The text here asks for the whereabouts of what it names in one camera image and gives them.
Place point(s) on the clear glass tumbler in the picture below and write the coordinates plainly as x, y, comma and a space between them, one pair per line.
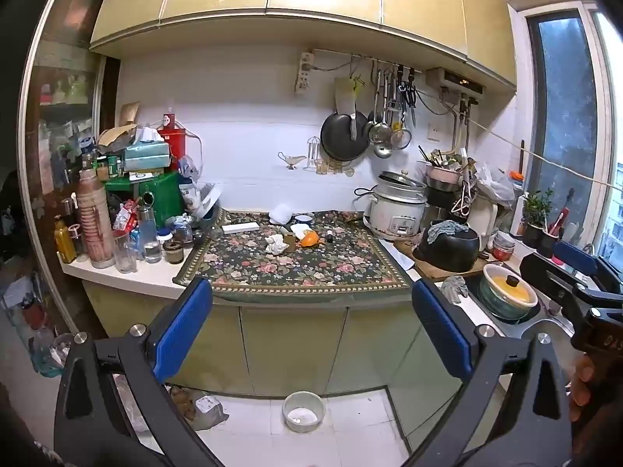
125, 253

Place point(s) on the red snack packet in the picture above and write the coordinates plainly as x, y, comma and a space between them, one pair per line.
125, 216

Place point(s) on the red jar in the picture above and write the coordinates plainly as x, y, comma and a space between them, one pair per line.
502, 249

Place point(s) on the wooden cutting board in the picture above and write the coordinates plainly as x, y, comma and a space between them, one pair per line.
428, 273

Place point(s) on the white bowl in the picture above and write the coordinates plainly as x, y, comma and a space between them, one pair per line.
304, 411

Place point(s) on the white electric kettle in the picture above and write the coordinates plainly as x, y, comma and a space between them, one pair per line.
483, 221

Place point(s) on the black scissors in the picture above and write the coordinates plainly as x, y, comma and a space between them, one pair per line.
409, 97

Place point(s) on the metal strainer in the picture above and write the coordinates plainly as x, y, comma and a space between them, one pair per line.
400, 138

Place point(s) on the beige lower cabinets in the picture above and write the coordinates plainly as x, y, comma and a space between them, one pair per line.
292, 340

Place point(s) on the small amber glass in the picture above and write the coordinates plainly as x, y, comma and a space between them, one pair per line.
336, 166
321, 166

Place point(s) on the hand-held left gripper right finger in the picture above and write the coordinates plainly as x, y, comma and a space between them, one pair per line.
440, 326

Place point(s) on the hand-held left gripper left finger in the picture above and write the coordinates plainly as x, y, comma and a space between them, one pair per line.
182, 331

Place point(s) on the metal gravy boat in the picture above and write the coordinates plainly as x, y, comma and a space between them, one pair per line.
291, 159

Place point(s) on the white tissue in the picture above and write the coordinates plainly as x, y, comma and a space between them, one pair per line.
276, 244

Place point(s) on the potted plant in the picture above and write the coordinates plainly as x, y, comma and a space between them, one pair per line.
535, 214

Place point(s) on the brown paper bag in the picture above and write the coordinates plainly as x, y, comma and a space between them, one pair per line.
117, 138

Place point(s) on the grey water heater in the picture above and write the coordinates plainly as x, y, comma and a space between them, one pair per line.
452, 80

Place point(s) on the green box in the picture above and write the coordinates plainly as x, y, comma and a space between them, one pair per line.
163, 194

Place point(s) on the white wall socket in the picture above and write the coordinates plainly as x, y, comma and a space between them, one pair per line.
433, 131

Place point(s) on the white paper piece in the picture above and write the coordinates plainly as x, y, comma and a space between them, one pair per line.
299, 230

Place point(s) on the yellow bottle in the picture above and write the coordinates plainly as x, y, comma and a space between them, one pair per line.
64, 245

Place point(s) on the floral table cloth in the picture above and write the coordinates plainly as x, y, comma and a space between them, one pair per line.
292, 272

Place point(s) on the metal ladle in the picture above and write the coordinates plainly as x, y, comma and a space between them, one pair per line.
382, 148

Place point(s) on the black cup with toothbrush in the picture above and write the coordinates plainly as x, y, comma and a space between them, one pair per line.
550, 243

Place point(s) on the grey rag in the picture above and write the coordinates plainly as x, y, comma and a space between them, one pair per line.
455, 288

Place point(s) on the green pot with yellow lid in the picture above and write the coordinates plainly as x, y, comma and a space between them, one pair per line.
508, 292

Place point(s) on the small brown jar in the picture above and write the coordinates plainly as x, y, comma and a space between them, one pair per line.
173, 252

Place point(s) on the red bag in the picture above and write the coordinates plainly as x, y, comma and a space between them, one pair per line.
176, 143

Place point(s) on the window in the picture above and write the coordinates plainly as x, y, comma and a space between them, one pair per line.
564, 107

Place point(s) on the white round lid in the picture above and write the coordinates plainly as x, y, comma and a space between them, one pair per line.
207, 199

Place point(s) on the stack of pink cups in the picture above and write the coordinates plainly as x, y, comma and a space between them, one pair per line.
95, 224

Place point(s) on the steel cleaver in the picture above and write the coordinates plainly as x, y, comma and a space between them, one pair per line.
345, 92

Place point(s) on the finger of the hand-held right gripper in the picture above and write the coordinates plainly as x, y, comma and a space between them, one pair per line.
550, 277
574, 255

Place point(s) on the black wok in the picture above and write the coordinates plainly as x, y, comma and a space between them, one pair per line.
338, 141

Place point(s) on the white foam fruit net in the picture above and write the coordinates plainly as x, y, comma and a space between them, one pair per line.
281, 214

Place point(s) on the white plastic bag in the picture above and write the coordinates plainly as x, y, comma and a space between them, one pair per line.
496, 185

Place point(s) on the clear water bottle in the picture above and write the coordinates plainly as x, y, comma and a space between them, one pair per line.
150, 236

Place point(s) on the clear bottle with blue label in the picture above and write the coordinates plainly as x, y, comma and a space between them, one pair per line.
183, 229

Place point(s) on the person's right hand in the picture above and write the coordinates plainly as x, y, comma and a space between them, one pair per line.
581, 384

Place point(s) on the teal tissue box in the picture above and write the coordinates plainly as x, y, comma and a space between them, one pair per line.
146, 156

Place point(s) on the white cup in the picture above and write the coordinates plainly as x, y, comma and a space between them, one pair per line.
304, 219

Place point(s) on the steel sink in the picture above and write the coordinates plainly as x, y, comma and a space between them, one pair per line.
555, 323

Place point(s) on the white rectangular box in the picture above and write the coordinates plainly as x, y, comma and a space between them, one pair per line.
241, 227

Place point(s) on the clear bag with blue print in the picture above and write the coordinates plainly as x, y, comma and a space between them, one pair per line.
189, 165

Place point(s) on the grey cloth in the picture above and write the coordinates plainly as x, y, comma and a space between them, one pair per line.
448, 228

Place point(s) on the white power strip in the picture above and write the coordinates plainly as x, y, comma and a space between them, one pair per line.
304, 70

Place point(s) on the pink pot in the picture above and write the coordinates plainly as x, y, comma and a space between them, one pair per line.
443, 175

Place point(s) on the dark glass door cabinet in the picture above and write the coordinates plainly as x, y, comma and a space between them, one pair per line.
63, 107

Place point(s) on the white rice cooker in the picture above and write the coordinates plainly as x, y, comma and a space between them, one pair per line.
394, 214

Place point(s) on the black pot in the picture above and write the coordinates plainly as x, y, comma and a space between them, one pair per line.
448, 253

